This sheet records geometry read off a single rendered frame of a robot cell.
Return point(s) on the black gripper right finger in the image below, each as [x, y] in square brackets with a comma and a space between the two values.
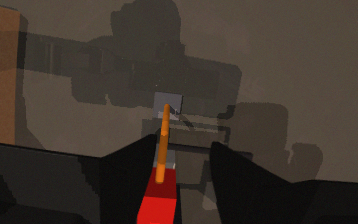
[249, 194]

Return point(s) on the black power cord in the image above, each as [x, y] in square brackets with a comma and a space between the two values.
[170, 158]

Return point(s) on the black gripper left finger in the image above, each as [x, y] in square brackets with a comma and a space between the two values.
[106, 190]

